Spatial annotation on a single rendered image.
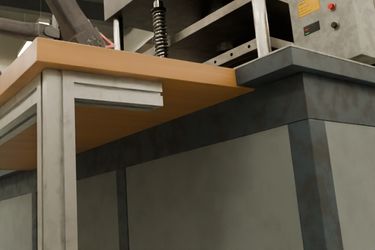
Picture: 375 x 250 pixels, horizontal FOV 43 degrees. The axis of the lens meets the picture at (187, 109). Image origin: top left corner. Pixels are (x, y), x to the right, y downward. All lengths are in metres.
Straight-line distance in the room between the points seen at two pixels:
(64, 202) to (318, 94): 0.50
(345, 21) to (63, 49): 1.39
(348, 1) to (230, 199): 1.17
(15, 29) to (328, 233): 1.25
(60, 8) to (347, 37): 1.19
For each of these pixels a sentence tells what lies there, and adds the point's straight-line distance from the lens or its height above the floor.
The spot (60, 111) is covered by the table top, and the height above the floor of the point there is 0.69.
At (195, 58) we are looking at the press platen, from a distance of 2.97.
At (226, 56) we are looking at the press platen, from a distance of 2.31.
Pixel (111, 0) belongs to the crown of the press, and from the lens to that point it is 3.13.
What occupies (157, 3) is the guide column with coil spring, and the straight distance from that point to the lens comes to 2.79.
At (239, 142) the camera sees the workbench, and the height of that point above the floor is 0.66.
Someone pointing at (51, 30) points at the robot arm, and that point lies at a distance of 1.79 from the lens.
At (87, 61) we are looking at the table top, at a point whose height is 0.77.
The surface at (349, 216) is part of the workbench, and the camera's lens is 0.95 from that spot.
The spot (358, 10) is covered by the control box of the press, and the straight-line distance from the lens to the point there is 2.01.
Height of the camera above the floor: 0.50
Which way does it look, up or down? 14 degrees up
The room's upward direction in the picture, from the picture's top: 5 degrees counter-clockwise
